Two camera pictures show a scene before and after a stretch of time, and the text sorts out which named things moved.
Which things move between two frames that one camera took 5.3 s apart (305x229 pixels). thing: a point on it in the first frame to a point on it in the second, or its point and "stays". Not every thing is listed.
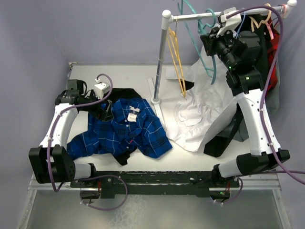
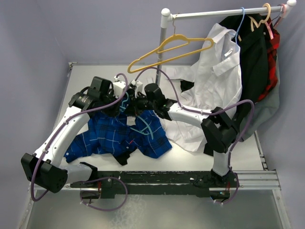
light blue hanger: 241,22 stays
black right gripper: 211,40 to 133,109
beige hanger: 253,21 stays
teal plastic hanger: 202,29 to 143,132
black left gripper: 109,115 to 115,112
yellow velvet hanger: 172,38 to 173,42
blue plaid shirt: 135,125 stays
